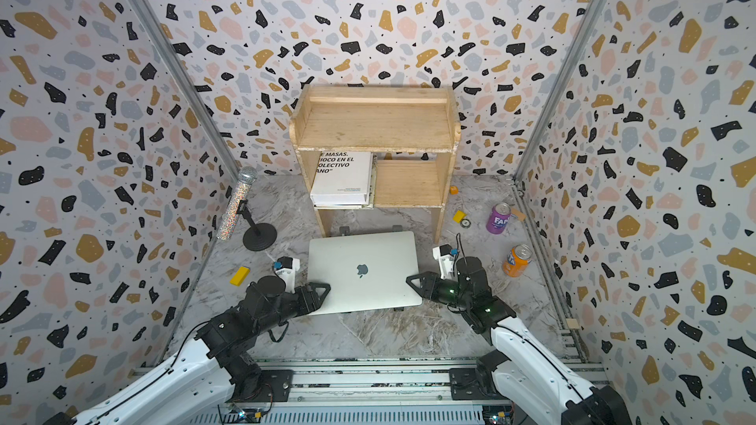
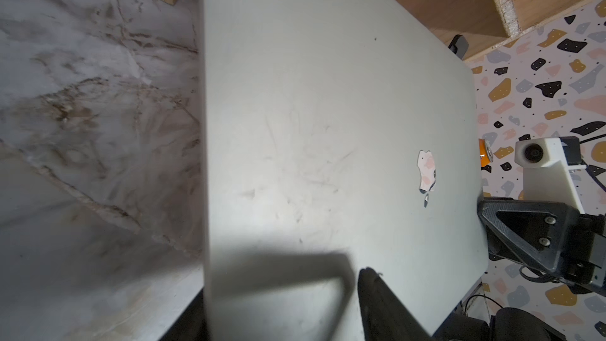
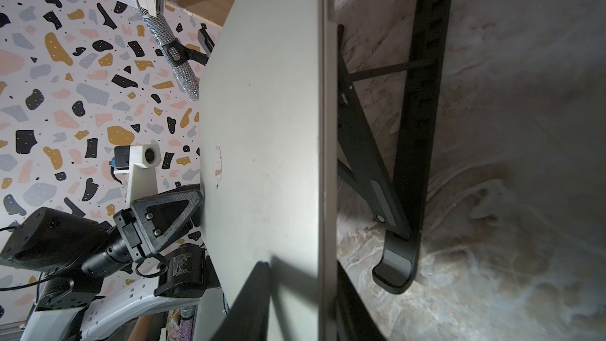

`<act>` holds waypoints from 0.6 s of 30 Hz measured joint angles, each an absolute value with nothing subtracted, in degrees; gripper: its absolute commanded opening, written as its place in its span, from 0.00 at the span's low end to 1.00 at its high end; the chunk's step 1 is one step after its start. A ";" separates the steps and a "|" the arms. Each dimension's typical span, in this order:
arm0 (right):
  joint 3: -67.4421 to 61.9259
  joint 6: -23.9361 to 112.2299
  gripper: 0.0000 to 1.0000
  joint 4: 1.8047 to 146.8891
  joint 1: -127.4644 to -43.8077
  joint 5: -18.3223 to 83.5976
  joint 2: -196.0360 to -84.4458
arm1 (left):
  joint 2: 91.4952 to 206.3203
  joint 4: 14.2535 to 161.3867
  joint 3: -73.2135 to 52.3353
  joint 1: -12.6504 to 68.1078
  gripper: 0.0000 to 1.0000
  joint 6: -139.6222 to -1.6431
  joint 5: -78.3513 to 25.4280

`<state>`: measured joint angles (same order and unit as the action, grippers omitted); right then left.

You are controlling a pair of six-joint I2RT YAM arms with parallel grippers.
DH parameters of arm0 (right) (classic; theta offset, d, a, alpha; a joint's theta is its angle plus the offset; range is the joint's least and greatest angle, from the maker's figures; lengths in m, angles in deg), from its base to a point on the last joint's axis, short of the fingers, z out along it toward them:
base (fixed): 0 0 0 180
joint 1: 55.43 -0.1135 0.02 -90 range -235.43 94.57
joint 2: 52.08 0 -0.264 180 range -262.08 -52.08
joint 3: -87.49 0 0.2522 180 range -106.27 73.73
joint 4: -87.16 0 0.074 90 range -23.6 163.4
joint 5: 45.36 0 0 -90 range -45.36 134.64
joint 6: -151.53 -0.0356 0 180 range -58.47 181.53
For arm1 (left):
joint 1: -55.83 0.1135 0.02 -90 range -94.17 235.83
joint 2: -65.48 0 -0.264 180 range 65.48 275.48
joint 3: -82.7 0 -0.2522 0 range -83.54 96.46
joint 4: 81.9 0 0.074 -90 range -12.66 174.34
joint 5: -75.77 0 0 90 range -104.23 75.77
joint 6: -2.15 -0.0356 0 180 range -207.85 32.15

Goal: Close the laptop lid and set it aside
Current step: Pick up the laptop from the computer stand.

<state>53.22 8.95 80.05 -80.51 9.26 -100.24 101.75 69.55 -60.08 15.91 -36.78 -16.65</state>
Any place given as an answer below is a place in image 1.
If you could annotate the purple Fanta can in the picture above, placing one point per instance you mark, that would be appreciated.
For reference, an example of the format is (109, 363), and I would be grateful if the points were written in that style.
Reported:
(499, 218)

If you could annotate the orange Fanta can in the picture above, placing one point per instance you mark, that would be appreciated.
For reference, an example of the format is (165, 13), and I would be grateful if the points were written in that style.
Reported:
(518, 260)

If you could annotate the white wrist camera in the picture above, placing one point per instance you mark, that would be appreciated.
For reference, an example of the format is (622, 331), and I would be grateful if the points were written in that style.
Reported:
(446, 257)
(286, 268)

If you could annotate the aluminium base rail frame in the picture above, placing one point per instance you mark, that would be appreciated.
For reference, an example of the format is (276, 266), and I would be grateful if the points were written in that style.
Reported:
(375, 391)

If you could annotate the small wooden block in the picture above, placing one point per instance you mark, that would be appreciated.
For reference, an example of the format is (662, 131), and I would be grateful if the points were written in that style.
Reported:
(571, 323)

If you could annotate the green circuit board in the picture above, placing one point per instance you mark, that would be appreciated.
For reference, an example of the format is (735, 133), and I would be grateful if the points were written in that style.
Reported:
(498, 415)
(238, 415)

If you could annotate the right green circuit board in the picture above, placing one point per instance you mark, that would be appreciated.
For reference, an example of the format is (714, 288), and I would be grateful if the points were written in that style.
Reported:
(498, 415)

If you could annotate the yellow tape measure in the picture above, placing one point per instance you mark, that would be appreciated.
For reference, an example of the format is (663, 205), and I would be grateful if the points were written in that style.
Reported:
(461, 219)

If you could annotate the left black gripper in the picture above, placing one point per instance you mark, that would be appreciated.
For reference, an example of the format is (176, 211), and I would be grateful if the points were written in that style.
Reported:
(313, 303)

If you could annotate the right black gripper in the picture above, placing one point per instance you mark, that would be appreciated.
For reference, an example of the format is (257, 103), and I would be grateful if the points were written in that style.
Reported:
(431, 284)

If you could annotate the white book black text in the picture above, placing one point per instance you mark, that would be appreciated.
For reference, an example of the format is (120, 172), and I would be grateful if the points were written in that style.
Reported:
(342, 179)

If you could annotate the silver laptop computer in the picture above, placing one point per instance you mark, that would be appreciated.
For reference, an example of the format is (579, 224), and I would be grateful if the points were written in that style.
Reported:
(365, 272)

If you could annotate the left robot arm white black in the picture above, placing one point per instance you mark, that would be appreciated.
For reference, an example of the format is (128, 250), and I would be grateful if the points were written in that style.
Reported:
(212, 365)

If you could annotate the wooden shelf unit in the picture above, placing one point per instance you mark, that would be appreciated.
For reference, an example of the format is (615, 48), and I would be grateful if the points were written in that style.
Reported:
(384, 120)

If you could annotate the left green circuit board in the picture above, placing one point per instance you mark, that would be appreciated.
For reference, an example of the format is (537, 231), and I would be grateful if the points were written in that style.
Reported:
(238, 415)

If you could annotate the sprinkle-covered microphone on stand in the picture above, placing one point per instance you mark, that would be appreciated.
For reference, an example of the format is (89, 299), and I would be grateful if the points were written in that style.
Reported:
(258, 237)

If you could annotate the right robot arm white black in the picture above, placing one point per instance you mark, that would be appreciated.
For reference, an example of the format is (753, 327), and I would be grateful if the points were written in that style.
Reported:
(520, 368)

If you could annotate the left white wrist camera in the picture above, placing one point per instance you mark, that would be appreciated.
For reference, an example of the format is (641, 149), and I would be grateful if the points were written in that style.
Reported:
(286, 268)

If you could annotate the yellow rectangular block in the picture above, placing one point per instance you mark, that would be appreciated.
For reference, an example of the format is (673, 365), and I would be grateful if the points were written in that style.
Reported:
(239, 276)

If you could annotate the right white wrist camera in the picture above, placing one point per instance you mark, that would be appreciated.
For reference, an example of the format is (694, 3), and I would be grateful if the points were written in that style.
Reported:
(446, 257)

